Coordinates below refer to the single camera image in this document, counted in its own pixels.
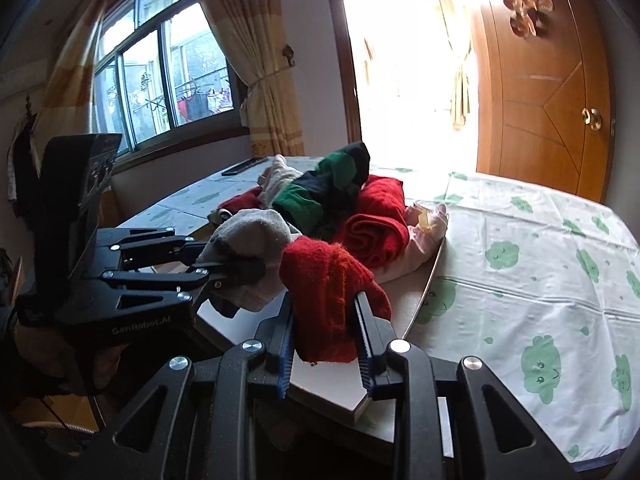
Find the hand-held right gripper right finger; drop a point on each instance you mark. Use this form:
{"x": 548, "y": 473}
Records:
{"x": 363, "y": 360}

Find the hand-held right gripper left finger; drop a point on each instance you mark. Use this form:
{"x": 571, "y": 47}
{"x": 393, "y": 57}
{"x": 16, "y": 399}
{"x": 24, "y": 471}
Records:
{"x": 285, "y": 355}

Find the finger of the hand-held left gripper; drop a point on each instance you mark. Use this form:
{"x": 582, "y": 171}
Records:
{"x": 150, "y": 247}
{"x": 240, "y": 272}

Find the white grey underwear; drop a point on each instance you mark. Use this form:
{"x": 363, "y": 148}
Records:
{"x": 255, "y": 230}

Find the bright red underwear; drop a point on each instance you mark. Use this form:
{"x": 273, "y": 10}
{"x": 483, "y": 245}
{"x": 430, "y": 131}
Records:
{"x": 325, "y": 300}

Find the pale pink underwear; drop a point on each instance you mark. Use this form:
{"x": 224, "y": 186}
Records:
{"x": 415, "y": 250}

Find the green and black underwear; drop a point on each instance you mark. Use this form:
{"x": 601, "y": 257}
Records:
{"x": 330, "y": 175}

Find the large red underwear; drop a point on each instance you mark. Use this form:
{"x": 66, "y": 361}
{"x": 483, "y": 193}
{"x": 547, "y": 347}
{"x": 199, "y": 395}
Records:
{"x": 380, "y": 220}

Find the person's left hand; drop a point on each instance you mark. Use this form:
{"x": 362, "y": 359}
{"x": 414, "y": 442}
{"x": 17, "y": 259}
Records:
{"x": 45, "y": 355}

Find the dark hanging garment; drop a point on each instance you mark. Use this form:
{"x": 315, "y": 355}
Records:
{"x": 22, "y": 170}

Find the orange and white curtain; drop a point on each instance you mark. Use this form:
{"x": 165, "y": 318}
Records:
{"x": 70, "y": 70}

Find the window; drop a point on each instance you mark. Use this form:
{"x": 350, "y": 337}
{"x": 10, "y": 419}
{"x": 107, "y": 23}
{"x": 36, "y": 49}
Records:
{"x": 145, "y": 85}

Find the white green-print dresser cover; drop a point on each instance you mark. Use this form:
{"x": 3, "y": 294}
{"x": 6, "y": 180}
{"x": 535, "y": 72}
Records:
{"x": 525, "y": 310}

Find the yellow tied curtain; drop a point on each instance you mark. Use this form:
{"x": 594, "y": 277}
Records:
{"x": 260, "y": 85}

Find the sheer yellow curtain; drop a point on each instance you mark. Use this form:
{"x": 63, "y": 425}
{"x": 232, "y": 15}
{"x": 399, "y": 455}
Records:
{"x": 460, "y": 60}

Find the wooden door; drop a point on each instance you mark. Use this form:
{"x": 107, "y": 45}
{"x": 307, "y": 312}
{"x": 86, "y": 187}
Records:
{"x": 540, "y": 110}

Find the brass door knob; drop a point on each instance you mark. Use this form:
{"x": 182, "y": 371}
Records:
{"x": 593, "y": 118}

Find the gold paper door decoration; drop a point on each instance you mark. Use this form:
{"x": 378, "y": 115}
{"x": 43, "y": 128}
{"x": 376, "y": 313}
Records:
{"x": 527, "y": 2}

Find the curtain wall hook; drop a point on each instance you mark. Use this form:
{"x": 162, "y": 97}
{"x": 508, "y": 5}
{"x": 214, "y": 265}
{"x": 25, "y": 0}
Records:
{"x": 288, "y": 55}

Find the wooden door frame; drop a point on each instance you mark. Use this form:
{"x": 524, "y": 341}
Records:
{"x": 345, "y": 60}

